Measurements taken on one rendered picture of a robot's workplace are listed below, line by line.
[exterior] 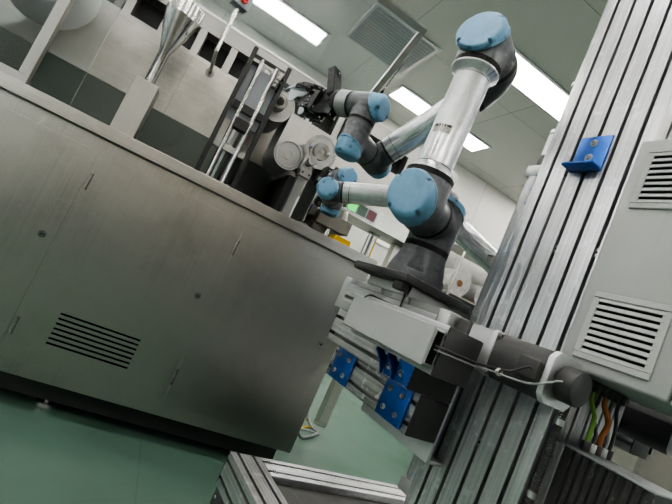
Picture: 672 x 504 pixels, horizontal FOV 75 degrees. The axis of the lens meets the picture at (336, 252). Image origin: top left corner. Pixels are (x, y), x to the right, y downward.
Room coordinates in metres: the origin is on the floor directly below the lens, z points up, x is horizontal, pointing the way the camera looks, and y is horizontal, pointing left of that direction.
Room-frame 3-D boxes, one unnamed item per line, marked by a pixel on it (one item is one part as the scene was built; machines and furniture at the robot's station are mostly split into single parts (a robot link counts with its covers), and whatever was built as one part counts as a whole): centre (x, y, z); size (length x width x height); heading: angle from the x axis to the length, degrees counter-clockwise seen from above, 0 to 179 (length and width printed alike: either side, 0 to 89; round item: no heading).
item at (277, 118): (1.88, 0.52, 1.33); 0.25 x 0.14 x 0.14; 21
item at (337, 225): (2.06, 0.13, 1.00); 0.40 x 0.16 x 0.06; 21
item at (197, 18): (1.69, 0.95, 1.50); 0.14 x 0.14 x 0.06
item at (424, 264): (1.11, -0.21, 0.87); 0.15 x 0.15 x 0.10
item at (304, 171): (1.80, 0.26, 1.05); 0.06 x 0.05 x 0.31; 21
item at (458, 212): (1.10, -0.20, 0.98); 0.13 x 0.12 x 0.14; 144
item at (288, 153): (1.92, 0.39, 1.17); 0.26 x 0.12 x 0.12; 21
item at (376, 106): (1.15, 0.08, 1.21); 0.11 x 0.08 x 0.09; 54
